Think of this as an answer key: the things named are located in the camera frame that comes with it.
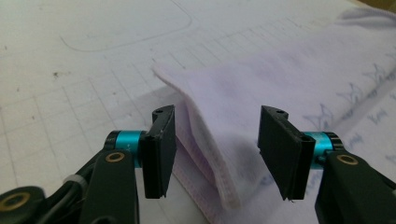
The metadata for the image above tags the white grid mat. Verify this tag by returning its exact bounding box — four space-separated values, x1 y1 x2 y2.
0 0 396 224

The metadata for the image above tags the lilac printed towel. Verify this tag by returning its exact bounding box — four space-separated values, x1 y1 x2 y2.
151 6 396 224

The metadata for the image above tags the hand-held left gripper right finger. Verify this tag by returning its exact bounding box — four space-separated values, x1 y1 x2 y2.
257 105 316 201

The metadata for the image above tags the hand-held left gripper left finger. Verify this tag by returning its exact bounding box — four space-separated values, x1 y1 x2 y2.
141 105 177 200

